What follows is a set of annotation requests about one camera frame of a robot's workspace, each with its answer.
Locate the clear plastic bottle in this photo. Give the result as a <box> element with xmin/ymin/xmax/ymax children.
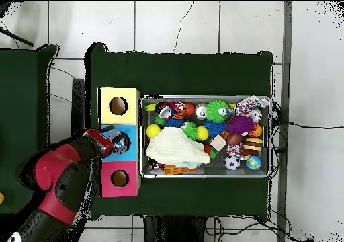
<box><xmin>107</xmin><ymin>130</ymin><xmax>132</xmax><ymax>155</ymax></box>

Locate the cream knitted cloth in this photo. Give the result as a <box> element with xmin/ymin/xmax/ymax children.
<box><xmin>144</xmin><ymin>126</ymin><xmax>211</xmax><ymax>165</ymax></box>

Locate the green spiky ball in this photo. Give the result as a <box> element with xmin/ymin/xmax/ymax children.
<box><xmin>205</xmin><ymin>99</ymin><xmax>232</xmax><ymax>124</ymax></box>
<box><xmin>181</xmin><ymin>121</ymin><xmax>199</xmax><ymax>141</ymax></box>

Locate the wooden box with three holes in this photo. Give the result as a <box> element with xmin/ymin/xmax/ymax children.
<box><xmin>97</xmin><ymin>87</ymin><xmax>142</xmax><ymax>198</ymax></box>

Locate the clear mesh bin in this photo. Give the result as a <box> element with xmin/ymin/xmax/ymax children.
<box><xmin>138</xmin><ymin>95</ymin><xmax>273</xmax><ymax>179</ymax></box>

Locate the black stand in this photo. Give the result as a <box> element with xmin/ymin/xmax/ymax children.
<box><xmin>71</xmin><ymin>77</ymin><xmax>86</xmax><ymax>138</ymax></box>

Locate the yellow ball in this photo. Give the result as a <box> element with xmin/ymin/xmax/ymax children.
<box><xmin>146</xmin><ymin>124</ymin><xmax>161</xmax><ymax>139</ymax></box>

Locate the dark green side tablecloth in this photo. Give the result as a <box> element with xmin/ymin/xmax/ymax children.
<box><xmin>0</xmin><ymin>44</ymin><xmax>62</xmax><ymax>217</ymax></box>

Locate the wooden cube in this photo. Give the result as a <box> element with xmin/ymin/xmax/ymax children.
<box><xmin>210</xmin><ymin>134</ymin><xmax>228</xmax><ymax>151</ymax></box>

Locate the black rod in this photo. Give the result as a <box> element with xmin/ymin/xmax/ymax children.
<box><xmin>0</xmin><ymin>27</ymin><xmax>35</xmax><ymax>48</ymax></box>

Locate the small soccer ball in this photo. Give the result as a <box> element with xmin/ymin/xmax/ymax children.
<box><xmin>224</xmin><ymin>155</ymin><xmax>241</xmax><ymax>171</ymax></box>

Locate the purple spiky ball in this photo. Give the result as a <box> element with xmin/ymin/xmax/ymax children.
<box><xmin>226</xmin><ymin>115</ymin><xmax>257</xmax><ymax>135</ymax></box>

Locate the burger toy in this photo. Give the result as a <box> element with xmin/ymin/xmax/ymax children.
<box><xmin>242</xmin><ymin>136</ymin><xmax>263</xmax><ymax>151</ymax></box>

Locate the globe ball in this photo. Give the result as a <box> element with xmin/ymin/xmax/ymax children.
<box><xmin>245</xmin><ymin>155</ymin><xmax>262</xmax><ymax>171</ymax></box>

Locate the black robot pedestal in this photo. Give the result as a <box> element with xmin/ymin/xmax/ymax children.
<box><xmin>143</xmin><ymin>215</ymin><xmax>208</xmax><ymax>242</ymax></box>

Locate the grey metal rail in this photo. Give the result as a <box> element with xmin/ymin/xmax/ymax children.
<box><xmin>277</xmin><ymin>1</ymin><xmax>293</xmax><ymax>242</ymax></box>

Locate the thin black cable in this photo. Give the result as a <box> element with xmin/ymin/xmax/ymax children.
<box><xmin>288</xmin><ymin>120</ymin><xmax>344</xmax><ymax>130</ymax></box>

